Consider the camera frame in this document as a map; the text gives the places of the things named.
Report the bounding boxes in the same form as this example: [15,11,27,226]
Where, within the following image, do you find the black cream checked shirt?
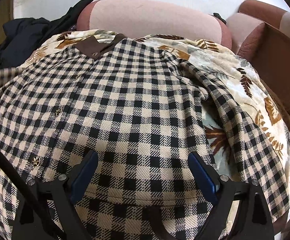
[0,33,290,240]

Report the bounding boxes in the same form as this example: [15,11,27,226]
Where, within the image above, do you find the dark navy clothing pile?
[0,0,94,69]

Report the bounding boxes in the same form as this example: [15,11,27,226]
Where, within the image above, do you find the leaf pattern plush blanket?
[0,29,290,240]

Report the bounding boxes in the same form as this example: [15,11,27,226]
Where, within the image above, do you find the brown cardboard box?
[251,25,290,114]

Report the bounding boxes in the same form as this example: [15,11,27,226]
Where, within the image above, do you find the brown pink sofa cushion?
[226,0,290,61]

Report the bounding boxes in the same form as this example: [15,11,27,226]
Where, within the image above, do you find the small black object behind pillow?
[213,12,227,24]

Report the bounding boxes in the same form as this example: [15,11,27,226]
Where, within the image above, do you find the pink bolster pillow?
[77,0,232,48]

